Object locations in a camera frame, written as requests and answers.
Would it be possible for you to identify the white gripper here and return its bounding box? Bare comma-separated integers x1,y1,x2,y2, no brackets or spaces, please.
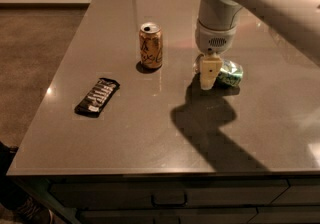
195,21,236,90

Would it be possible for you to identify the green soda can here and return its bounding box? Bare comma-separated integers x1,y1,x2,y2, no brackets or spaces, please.
193,55,245,88

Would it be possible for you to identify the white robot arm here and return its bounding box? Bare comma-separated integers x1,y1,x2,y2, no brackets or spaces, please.
195,0,320,90

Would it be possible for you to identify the orange soda can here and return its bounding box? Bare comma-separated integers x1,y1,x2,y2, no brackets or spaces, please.
139,22,163,69

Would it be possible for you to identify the black snack bar wrapper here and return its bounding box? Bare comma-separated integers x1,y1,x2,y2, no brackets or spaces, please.
74,78,120,118

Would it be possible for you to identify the grey upper drawer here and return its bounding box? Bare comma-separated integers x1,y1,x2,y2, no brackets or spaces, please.
50,180,288,210

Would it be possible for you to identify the grey drawer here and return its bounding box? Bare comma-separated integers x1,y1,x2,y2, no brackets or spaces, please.
77,208,256,224
273,178,320,205
50,180,288,210

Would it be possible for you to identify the grey right drawer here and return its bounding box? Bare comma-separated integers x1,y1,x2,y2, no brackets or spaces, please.
273,178,320,205

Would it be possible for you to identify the grey lower drawer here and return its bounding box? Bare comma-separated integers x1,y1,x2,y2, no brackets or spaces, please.
77,208,256,224

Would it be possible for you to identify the dark shoe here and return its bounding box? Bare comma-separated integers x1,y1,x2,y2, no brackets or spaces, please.
14,197,54,224

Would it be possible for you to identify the black drawer handle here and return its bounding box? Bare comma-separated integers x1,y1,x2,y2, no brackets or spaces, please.
151,192,188,208

